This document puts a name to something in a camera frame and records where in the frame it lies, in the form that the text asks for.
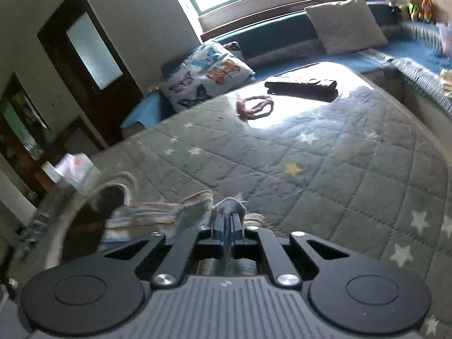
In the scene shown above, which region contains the tissue box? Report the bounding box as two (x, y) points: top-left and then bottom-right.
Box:
(42, 153), (103, 195)

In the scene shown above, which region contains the pink hair tie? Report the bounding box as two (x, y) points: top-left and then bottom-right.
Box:
(236, 95), (274, 120)

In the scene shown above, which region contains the small patterned cushion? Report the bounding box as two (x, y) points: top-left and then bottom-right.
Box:
(222, 42), (245, 60)

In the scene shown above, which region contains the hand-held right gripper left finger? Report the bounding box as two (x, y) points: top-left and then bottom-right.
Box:
(104, 215), (229, 289)

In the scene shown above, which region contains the brown plush toy yellow vest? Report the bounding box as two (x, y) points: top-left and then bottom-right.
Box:
(406, 0), (423, 21)

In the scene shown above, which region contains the black remote control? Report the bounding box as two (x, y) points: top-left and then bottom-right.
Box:
(265, 79), (338, 101)

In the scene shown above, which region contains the teal corner sofa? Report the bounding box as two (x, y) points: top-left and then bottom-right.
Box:
(120, 0), (452, 138)

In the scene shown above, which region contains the blue beige striped garment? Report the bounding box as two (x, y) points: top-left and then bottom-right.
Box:
(46, 171), (269, 269)

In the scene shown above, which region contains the dark wooden cabinet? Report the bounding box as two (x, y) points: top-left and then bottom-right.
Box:
(0, 72), (107, 202)

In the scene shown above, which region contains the dark wooden door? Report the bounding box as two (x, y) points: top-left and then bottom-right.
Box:
(37, 0), (144, 149)

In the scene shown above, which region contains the orange plush toy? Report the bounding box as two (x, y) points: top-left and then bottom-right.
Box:
(420, 0), (436, 24)

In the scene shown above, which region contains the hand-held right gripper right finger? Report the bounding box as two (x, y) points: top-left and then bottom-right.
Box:
(229, 215), (349, 287)

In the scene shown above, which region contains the grey quilted star table cover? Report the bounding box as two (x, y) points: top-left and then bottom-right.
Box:
(35, 60), (452, 339)

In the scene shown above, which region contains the beige pillow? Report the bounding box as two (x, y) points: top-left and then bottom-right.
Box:
(304, 0), (389, 56)

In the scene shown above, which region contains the butterfly print pillow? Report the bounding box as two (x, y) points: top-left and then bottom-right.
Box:
(160, 40), (255, 113)

